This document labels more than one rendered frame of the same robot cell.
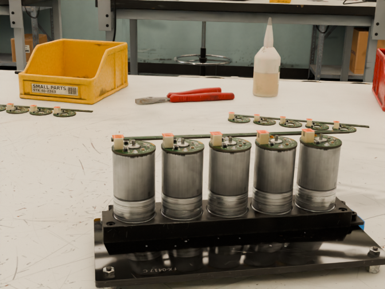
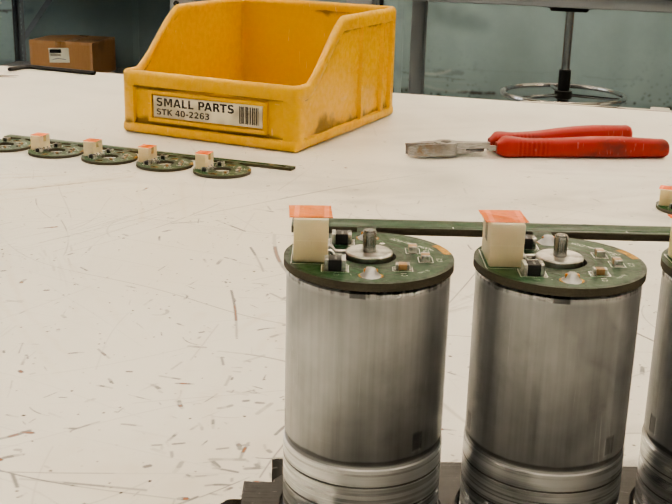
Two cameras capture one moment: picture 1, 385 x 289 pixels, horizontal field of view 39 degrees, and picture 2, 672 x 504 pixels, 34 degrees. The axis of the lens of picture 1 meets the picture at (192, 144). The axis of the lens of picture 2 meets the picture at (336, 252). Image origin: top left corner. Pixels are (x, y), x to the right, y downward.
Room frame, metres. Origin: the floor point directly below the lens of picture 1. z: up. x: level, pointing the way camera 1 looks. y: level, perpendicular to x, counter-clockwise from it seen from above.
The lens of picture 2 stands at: (0.14, 0.01, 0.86)
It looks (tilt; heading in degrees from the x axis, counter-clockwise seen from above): 18 degrees down; 10
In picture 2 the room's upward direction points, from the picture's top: 2 degrees clockwise
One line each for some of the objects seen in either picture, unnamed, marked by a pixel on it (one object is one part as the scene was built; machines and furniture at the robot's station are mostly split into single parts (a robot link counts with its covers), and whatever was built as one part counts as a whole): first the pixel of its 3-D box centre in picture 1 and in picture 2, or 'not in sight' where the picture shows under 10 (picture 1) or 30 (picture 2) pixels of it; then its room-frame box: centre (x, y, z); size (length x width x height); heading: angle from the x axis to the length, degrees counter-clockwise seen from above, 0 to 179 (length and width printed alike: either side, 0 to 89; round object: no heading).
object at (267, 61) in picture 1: (267, 57); not in sight; (0.71, -0.09, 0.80); 0.03 x 0.03 x 0.10
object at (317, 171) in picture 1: (317, 178); not in sight; (0.31, -0.08, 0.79); 0.02 x 0.02 x 0.05
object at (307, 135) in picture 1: (309, 135); not in sight; (0.31, -0.07, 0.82); 0.01 x 0.01 x 0.01; 11
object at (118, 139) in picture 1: (120, 141); (317, 233); (0.29, 0.04, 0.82); 0.01 x 0.01 x 0.01; 11
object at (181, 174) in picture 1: (181, 184); (545, 412); (0.30, 0.01, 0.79); 0.02 x 0.02 x 0.05
